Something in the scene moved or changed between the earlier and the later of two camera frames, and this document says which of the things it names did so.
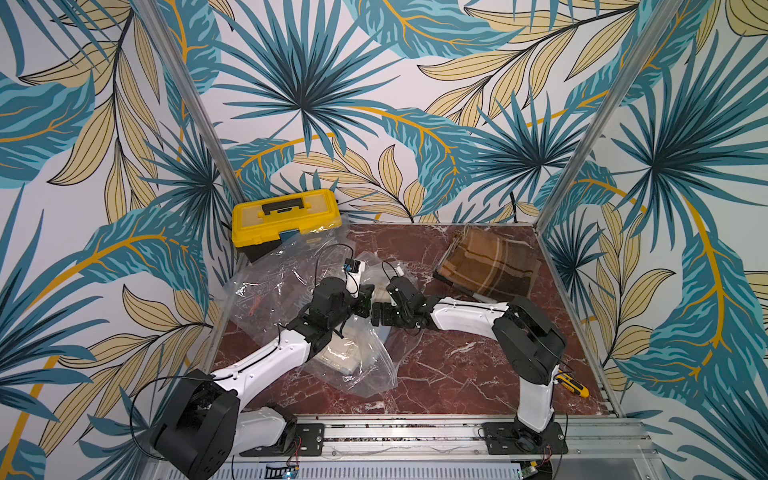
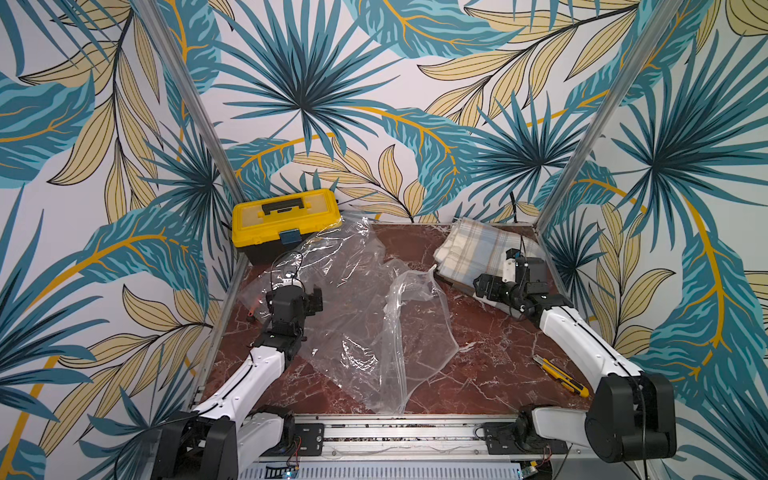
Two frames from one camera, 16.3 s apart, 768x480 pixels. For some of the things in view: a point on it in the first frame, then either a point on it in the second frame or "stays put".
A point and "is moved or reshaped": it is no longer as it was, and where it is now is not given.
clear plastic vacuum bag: x=267 y=294 is moved or reshaped
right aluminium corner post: x=608 y=110 stays put
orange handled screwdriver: x=255 y=306 stays put
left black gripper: x=364 y=298 -> x=314 y=301
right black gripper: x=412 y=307 -> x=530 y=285
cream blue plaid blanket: x=354 y=351 -> x=468 y=249
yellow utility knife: x=573 y=385 stays put
